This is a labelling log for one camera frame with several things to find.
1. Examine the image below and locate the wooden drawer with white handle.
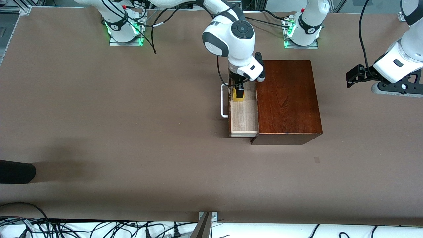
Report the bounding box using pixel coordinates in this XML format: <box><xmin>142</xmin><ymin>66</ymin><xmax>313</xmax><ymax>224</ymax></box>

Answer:
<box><xmin>220</xmin><ymin>83</ymin><xmax>259</xmax><ymax>137</ymax></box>

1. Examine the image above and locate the dark brown wooden cabinet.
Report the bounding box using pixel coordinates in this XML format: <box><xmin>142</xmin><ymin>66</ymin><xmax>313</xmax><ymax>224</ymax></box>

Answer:
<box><xmin>250</xmin><ymin>60</ymin><xmax>323</xmax><ymax>145</ymax></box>

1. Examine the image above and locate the brown table cover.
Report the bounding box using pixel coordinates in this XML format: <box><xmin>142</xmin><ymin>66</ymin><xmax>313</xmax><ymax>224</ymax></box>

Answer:
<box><xmin>0</xmin><ymin>7</ymin><xmax>423</xmax><ymax>227</ymax></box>

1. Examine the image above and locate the grey metal beam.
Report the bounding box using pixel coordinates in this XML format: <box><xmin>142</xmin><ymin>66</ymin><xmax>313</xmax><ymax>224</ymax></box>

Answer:
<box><xmin>190</xmin><ymin>212</ymin><xmax>212</xmax><ymax>238</ymax></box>

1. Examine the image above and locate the black rounded object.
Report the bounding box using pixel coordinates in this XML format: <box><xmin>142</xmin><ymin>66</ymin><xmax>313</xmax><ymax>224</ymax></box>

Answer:
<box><xmin>0</xmin><ymin>160</ymin><xmax>36</xmax><ymax>184</ymax></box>

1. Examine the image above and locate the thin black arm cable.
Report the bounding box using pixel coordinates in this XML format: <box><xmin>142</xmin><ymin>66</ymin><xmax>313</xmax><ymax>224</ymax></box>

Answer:
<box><xmin>216</xmin><ymin>55</ymin><xmax>252</xmax><ymax>90</ymax></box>

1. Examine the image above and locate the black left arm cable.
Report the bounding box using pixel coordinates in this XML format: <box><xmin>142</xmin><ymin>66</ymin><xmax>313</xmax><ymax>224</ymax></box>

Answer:
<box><xmin>359</xmin><ymin>0</ymin><xmax>378</xmax><ymax>72</ymax></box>

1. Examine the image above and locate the black cable on table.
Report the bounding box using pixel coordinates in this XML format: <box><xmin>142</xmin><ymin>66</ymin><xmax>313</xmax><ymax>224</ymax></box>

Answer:
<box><xmin>245</xmin><ymin>10</ymin><xmax>292</xmax><ymax>29</ymax></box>

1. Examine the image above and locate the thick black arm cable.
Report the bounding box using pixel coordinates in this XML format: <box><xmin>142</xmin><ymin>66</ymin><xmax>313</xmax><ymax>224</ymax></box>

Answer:
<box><xmin>99</xmin><ymin>0</ymin><xmax>158</xmax><ymax>55</ymax></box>

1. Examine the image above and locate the white sheet under cables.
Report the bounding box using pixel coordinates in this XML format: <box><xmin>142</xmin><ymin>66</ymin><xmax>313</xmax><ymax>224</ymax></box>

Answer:
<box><xmin>0</xmin><ymin>217</ymin><xmax>423</xmax><ymax>238</ymax></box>

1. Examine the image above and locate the black looped cable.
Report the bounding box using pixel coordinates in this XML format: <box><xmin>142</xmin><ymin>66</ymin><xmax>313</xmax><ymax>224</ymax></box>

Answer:
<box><xmin>0</xmin><ymin>202</ymin><xmax>50</xmax><ymax>221</ymax></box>

